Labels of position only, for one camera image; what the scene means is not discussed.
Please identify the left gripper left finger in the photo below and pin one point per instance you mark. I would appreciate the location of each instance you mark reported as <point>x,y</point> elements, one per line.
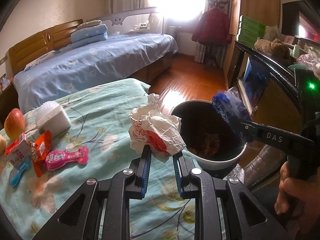
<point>100,209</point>

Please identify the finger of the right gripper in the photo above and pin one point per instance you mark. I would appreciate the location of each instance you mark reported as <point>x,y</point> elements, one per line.
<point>288,142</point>

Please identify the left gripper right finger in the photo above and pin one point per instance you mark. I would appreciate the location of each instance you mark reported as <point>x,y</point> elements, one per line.
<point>224,209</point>

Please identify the pink bone-shaped pouch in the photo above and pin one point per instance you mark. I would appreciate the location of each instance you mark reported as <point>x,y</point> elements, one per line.
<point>57,159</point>

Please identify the blue plastic wrapper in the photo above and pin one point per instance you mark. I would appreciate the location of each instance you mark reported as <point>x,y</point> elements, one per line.
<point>229,106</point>

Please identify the blue bone-shaped pouch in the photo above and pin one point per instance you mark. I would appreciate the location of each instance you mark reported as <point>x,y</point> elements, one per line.
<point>16,173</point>

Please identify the white red paper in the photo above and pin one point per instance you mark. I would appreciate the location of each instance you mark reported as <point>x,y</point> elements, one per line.
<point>150,127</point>

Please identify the red white carton box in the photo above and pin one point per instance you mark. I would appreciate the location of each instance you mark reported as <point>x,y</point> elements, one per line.
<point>19,150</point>

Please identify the black round trash bin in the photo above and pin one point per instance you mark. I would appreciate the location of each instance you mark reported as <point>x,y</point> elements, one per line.
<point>208,138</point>

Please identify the person's right hand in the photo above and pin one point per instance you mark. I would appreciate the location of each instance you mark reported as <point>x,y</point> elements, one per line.
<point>305,191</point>

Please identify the black tv cabinet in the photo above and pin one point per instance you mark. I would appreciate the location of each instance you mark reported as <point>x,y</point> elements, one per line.
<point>266,88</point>

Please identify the teal floral bed quilt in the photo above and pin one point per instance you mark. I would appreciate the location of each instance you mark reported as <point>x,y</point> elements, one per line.
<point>96,145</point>

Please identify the red orange snack wrapper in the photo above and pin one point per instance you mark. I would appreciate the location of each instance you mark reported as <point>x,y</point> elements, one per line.
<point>39,150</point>

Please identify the brown plush toy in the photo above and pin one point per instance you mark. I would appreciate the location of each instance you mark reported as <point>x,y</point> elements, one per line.
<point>274,48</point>

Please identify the white foam block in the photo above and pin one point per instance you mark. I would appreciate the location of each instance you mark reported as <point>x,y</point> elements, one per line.
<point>53,118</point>

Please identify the green stacked boxes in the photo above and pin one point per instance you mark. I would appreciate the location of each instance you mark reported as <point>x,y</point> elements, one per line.
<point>249,27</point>

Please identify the red yellow apple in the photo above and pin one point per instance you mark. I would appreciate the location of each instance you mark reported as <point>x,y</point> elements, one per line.
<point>14,124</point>

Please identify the red jacket on rack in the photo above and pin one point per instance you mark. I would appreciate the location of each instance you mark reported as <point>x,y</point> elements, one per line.
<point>213,28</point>

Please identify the dark wooden nightstand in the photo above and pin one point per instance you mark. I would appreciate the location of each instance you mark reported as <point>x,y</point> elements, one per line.
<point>8,101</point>

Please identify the blue sheeted bed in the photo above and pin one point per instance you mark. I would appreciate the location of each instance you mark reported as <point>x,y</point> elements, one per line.
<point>75,69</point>

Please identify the wooden headboard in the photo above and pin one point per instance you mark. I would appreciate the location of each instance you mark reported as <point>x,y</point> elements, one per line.
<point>53,38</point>

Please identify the folded blue blanket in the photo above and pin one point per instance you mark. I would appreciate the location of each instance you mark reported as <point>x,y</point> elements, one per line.
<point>89,34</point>

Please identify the grey bed guard rail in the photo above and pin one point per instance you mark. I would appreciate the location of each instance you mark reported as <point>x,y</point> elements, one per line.
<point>143,20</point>

